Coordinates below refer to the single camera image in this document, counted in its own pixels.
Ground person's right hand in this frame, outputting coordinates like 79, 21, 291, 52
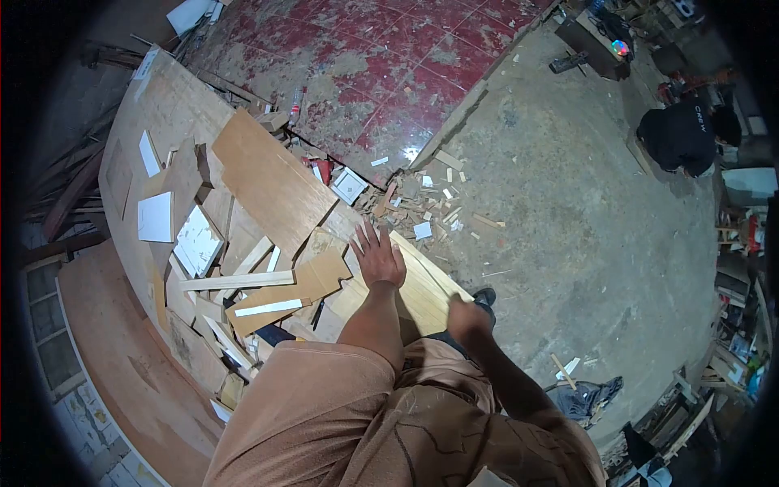
447, 294, 493, 345

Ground person's left hand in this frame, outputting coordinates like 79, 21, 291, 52
350, 220, 407, 290

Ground light wood plank panel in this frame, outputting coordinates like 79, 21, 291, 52
338, 230, 476, 343

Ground person's legs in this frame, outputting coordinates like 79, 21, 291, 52
423, 287, 498, 363

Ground pile of wood scraps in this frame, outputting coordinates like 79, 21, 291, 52
356, 149, 507, 259

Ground white framed square tile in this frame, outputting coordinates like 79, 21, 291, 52
330, 167, 370, 207

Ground stepped brown plywood piece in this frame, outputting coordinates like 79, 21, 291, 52
225, 246, 354, 338

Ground red object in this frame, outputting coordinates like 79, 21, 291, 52
302, 157, 335, 186

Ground thin white strip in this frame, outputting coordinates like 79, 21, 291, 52
234, 298, 305, 318

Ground large brown plywood board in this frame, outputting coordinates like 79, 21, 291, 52
211, 108, 343, 259

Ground long light wood strip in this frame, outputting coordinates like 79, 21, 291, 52
178, 270, 296, 292

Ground short wood stick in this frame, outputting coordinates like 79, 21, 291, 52
550, 353, 578, 392

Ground person's body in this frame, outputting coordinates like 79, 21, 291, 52
202, 338, 609, 487

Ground scuffed white square panel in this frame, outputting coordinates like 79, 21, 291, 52
173, 205, 225, 280

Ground blue grey cloth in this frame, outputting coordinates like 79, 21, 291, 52
546, 375, 625, 431

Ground plain white square panel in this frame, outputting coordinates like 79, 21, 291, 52
138, 191, 175, 244

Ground small white rectangular piece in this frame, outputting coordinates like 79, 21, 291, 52
139, 129, 163, 179

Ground large pale plywood sheet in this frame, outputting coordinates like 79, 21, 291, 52
99, 47, 256, 342

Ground black tool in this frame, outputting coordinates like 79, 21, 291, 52
548, 51, 590, 75

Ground curved reddish plywood sheet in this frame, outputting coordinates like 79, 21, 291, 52
56, 240, 227, 487

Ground cluttered shelf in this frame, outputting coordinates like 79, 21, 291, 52
697, 167, 779, 403

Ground white sheet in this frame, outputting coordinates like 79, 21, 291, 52
166, 0, 225, 37

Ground dark wooden bench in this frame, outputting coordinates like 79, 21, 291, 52
554, 7, 637, 82

